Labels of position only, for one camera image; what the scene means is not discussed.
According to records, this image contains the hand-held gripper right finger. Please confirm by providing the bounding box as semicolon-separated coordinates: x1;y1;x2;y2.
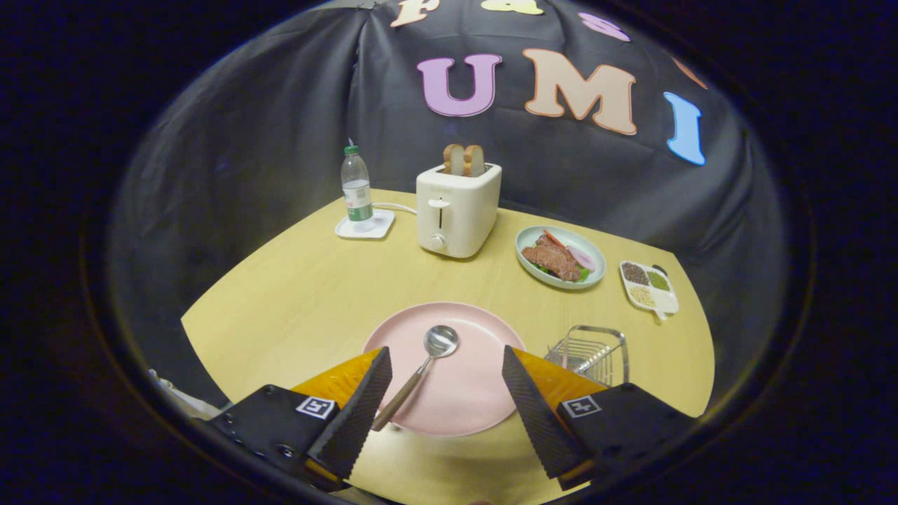
501;345;699;492

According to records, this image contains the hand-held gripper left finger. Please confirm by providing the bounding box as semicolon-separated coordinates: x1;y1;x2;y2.
207;346;394;492

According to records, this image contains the wooden handled metal spoon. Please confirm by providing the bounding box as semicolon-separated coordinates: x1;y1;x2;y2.
370;325;460;432

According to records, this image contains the pink round plate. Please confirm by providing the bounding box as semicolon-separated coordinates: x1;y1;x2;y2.
362;302;527;438

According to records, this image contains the brown steak piece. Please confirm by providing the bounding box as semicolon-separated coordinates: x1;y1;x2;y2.
521;235;583;283

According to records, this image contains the white divided seasoning dish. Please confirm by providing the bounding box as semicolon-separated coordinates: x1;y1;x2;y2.
619;260;681;321

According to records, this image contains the pale green plate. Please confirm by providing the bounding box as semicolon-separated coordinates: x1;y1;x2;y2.
515;225;607;290

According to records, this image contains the white square coaster tray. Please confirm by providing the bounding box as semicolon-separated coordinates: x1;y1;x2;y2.
335;209;396;240

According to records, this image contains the cream white toaster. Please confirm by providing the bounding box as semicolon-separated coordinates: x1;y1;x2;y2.
416;163;503;260

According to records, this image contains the clear plastic water bottle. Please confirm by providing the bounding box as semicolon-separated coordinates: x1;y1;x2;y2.
341;145;374;224

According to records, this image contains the metal wire cutlery basket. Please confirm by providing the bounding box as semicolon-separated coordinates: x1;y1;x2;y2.
544;325;630;388

